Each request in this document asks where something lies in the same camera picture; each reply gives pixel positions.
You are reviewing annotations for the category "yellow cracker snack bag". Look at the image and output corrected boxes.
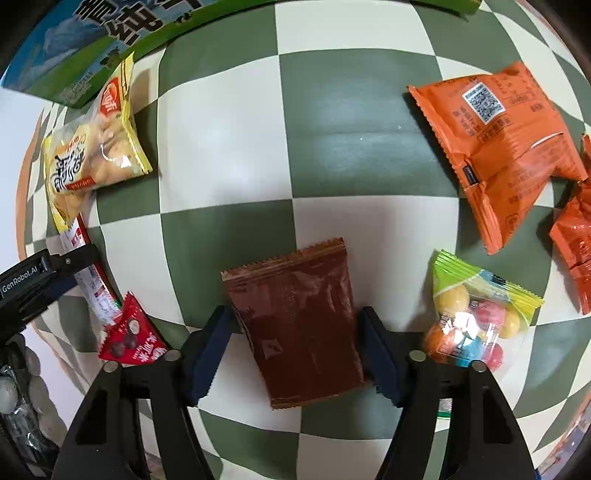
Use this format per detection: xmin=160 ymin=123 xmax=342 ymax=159
xmin=42 ymin=55 xmax=152 ymax=232

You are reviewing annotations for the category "dark red snack packet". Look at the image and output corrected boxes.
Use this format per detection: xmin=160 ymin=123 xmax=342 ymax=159
xmin=221 ymin=238 xmax=365 ymax=409

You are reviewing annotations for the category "cardboard milk carton box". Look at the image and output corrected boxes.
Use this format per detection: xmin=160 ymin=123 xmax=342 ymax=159
xmin=2 ymin=1 xmax=484 ymax=108

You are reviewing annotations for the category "large orange snack packet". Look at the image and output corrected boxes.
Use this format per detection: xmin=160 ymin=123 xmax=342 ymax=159
xmin=408 ymin=61 xmax=588 ymax=255

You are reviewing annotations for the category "colourful candy ball bag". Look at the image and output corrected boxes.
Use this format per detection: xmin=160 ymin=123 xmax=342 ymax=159
xmin=424 ymin=250 xmax=544 ymax=375

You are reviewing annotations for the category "red white snack stick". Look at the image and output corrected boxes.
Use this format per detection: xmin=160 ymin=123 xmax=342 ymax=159
xmin=60 ymin=214 xmax=121 ymax=326

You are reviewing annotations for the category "green white checkered tablecloth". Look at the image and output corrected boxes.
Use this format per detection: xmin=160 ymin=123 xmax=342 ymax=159
xmin=85 ymin=1 xmax=590 ymax=464

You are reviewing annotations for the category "small red chocolate packet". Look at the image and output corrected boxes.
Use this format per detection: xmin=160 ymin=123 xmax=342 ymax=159
xmin=98 ymin=292 xmax=169 ymax=366

